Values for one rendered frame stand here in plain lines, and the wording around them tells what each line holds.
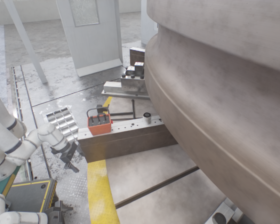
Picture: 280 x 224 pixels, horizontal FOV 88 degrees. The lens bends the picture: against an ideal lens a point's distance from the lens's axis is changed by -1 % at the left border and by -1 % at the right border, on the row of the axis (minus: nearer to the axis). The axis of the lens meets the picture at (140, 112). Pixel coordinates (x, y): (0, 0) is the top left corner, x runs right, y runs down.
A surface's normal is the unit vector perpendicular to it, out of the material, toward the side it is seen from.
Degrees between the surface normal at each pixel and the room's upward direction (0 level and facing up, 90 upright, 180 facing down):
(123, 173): 0
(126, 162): 0
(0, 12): 90
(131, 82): 90
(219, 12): 90
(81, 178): 0
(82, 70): 37
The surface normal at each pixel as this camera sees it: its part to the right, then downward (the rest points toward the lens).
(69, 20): 0.59, 0.52
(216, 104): -0.84, -0.05
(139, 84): -0.14, 0.64
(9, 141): 0.87, -0.05
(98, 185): 0.00, -0.76
